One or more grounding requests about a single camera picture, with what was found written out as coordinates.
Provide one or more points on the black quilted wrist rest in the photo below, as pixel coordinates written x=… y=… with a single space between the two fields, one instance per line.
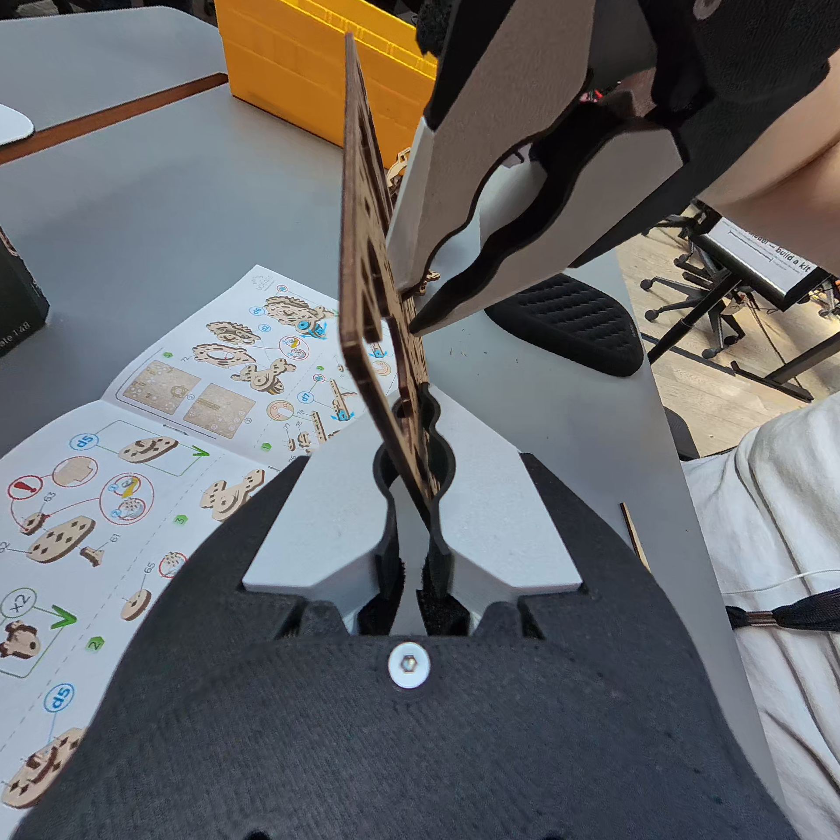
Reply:
x=571 y=328

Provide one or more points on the person's right forearm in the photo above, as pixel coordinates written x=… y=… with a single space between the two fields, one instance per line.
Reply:
x=787 y=170

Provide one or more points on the black model kit box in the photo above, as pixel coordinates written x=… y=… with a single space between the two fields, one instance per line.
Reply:
x=19 y=308

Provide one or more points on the thin wooden stick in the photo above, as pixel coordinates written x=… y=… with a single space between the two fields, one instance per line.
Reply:
x=635 y=535

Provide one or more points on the wooden model parts sheet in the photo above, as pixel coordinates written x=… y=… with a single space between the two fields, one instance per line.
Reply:
x=361 y=197

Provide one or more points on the black framed marker sign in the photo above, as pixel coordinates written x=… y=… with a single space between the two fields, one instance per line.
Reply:
x=754 y=256

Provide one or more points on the white round stand base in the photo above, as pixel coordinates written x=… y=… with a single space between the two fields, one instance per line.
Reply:
x=13 y=124

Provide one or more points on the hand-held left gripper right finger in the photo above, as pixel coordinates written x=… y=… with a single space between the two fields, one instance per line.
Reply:
x=505 y=525

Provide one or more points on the large wooden gear assembly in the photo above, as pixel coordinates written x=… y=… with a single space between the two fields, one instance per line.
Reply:
x=397 y=170

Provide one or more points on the white instruction booklet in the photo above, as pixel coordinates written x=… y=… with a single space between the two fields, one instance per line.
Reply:
x=164 y=426

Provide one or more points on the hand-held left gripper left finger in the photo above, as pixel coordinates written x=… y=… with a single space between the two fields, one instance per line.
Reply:
x=328 y=525

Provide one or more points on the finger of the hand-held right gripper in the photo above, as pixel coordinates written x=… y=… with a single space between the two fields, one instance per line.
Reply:
x=499 y=98
x=610 y=197

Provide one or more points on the yellow plastic bin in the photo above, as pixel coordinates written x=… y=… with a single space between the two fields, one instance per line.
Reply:
x=295 y=59

